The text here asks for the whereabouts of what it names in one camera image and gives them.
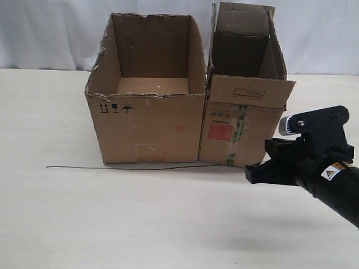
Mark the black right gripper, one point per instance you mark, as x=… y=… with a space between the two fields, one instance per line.
x=321 y=150

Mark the small taped cardboard box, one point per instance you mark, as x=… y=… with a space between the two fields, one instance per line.
x=247 y=86

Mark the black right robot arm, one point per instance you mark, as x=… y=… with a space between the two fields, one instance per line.
x=343 y=200

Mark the large open cardboard box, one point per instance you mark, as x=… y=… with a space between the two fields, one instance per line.
x=146 y=90

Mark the thin dark line strip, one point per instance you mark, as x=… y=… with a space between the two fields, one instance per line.
x=128 y=168

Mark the white backdrop curtain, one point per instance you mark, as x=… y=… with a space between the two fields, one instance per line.
x=316 y=37

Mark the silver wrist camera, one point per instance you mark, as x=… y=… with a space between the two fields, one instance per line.
x=284 y=127

